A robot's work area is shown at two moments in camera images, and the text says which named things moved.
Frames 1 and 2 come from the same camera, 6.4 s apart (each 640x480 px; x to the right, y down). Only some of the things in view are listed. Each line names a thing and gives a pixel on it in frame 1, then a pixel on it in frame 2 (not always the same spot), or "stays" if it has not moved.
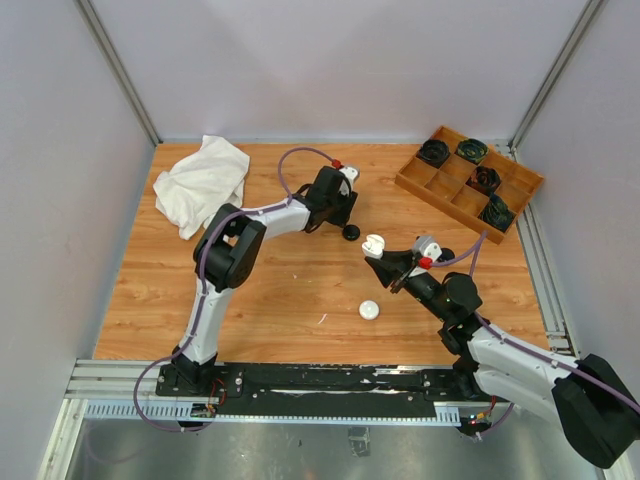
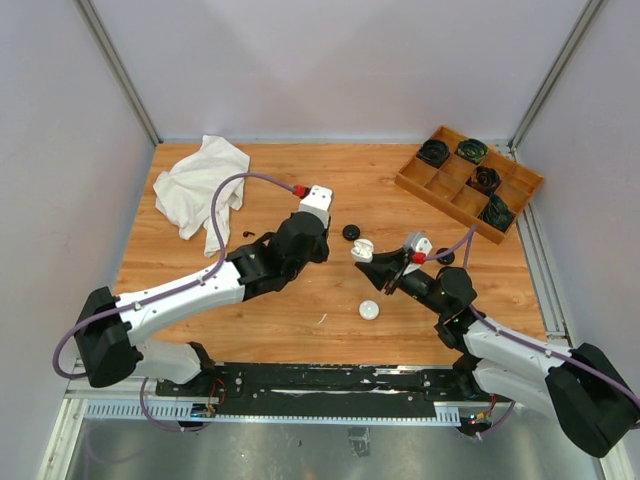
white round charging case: [369, 309] stays
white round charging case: [374, 246] -> [363, 250]
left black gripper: [343, 217] -> [321, 253]
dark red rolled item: [484, 180] stays
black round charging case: [350, 232] stays
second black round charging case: [447, 254] stays
